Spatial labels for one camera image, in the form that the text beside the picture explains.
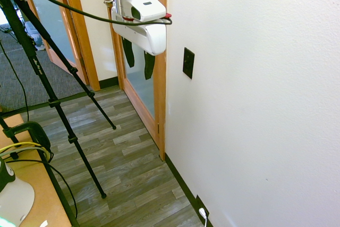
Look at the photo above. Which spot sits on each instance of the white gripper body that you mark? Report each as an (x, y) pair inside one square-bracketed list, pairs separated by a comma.
[(143, 34)]

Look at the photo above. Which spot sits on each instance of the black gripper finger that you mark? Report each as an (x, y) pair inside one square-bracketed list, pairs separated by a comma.
[(149, 65), (129, 51)]

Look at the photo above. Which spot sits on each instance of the wooden framed glass door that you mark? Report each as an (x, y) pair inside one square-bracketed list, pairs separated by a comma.
[(143, 88)]

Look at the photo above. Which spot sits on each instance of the wooden framed glass partition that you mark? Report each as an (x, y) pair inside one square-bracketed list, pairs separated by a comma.
[(53, 22)]

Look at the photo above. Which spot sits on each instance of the black table clamp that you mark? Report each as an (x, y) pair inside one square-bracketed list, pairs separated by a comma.
[(32, 132)]

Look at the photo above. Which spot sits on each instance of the white power plug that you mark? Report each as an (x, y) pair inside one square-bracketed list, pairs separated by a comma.
[(203, 212)]

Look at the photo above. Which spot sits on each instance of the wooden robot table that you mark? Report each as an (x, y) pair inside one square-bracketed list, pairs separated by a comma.
[(29, 173)]

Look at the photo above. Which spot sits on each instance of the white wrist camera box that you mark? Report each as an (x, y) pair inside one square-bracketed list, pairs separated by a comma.
[(147, 9)]

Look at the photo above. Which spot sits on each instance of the black light switch plate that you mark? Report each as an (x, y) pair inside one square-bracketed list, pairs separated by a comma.
[(188, 63)]

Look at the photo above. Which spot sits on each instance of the black camera tripod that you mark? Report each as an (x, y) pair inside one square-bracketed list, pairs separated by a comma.
[(50, 96)]

